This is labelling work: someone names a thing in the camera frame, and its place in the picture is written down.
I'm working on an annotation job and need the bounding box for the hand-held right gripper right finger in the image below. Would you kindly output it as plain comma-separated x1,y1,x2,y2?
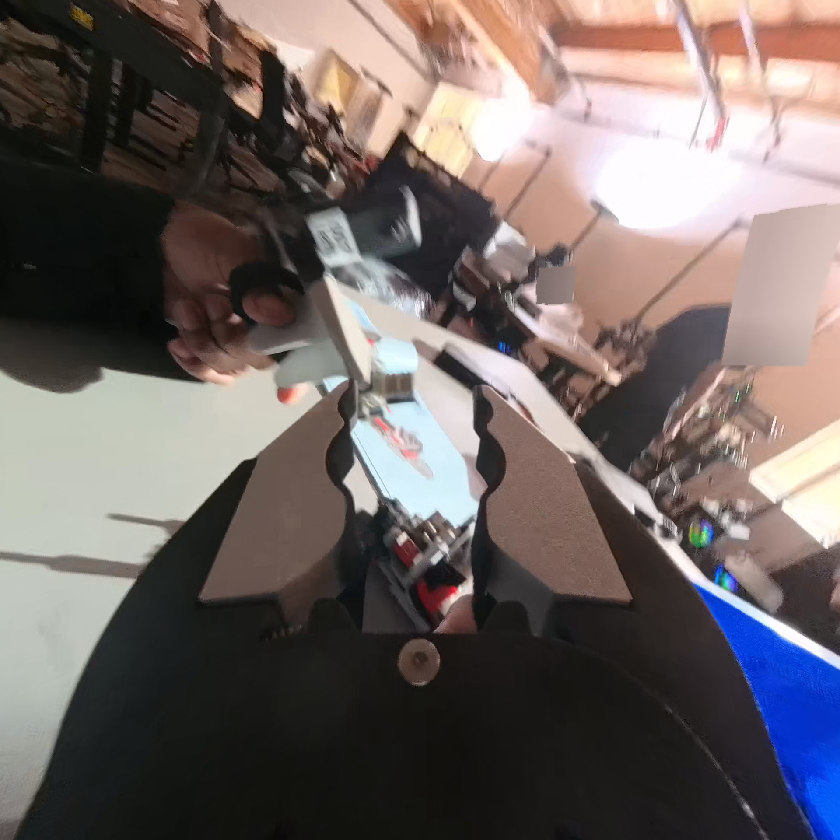
471,386,634,627

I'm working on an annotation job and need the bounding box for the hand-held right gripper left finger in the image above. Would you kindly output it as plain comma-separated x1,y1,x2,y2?
199,381,362,611

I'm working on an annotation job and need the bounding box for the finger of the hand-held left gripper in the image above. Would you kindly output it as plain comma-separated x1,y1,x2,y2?
307,277,376,389

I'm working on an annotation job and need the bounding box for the small grey grille brick assembly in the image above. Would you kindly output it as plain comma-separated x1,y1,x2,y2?
357,364,419,421

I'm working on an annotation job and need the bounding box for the black red toy truck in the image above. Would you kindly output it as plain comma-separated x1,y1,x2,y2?
373,497,479,632

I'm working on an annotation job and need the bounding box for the person's left forearm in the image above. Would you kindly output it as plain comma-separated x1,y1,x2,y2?
0,157,191,395

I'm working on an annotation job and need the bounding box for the grey desk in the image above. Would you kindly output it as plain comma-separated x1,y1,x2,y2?
0,282,697,840

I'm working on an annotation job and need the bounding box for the black desk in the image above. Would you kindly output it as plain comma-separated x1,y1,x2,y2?
0,0,293,198

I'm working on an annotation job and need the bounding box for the person's right hand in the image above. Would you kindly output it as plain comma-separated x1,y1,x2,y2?
436,594,478,634

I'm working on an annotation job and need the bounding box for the person's left hand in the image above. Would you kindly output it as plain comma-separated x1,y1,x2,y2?
161,202,311,406

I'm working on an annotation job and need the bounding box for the plastic-wrapped chair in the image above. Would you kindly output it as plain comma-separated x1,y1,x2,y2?
341,259,434,316

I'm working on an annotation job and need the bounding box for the black storage rack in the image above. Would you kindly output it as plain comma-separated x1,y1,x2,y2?
364,134,501,293

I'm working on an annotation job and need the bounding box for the blue instruction booklet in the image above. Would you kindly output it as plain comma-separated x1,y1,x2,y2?
322,335,483,526

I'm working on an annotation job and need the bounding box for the wooden table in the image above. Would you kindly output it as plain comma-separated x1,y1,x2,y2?
453,262,623,389

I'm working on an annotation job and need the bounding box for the black floor lamp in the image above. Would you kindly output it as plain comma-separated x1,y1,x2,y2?
571,199,621,253

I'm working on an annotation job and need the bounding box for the blue plastic bin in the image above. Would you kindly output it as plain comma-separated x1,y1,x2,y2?
692,577,840,840

